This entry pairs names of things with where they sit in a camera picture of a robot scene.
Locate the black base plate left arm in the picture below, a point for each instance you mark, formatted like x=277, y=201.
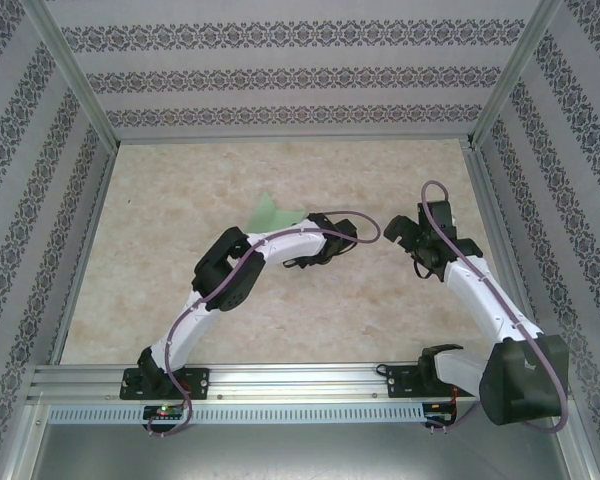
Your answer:
x=200, y=382

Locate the aluminium frame crossbar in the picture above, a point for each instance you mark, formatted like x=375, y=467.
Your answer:
x=290, y=139

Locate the black base plate right arm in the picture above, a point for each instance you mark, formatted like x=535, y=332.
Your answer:
x=397, y=382

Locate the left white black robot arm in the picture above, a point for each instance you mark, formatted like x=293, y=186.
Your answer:
x=190, y=325

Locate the aluminium side rail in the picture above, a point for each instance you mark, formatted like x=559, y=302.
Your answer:
x=501, y=250
x=82, y=260

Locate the grey metal tray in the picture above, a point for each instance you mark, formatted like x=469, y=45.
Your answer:
x=300, y=455

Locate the aluminium frame post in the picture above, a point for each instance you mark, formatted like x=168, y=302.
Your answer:
x=77, y=75
x=510, y=75

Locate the small circuit board blue light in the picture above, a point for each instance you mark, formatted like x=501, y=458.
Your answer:
x=437, y=412

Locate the small circuit board green light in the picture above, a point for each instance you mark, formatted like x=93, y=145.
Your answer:
x=162, y=412

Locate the aluminium mounting rail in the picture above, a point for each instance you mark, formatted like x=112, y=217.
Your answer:
x=300, y=382

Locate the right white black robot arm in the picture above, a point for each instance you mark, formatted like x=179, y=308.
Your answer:
x=485, y=295

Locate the light green paper sheet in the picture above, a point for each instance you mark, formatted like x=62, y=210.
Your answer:
x=270, y=217

